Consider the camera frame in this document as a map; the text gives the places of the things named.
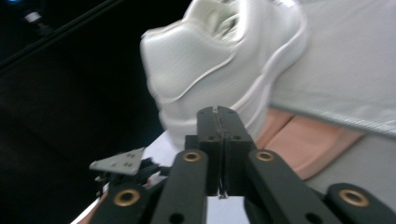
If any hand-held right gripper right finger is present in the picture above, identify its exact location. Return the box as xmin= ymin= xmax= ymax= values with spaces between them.
xmin=217 ymin=105 xmax=258 ymax=198

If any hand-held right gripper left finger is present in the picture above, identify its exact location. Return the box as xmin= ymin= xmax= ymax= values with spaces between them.
xmin=185 ymin=105 xmax=224 ymax=198

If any dark metal bar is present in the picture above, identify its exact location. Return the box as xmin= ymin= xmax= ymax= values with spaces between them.
xmin=0 ymin=0 xmax=126 ymax=73

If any small camera on stand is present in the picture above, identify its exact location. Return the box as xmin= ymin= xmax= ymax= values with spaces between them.
xmin=23 ymin=9 xmax=55 ymax=36

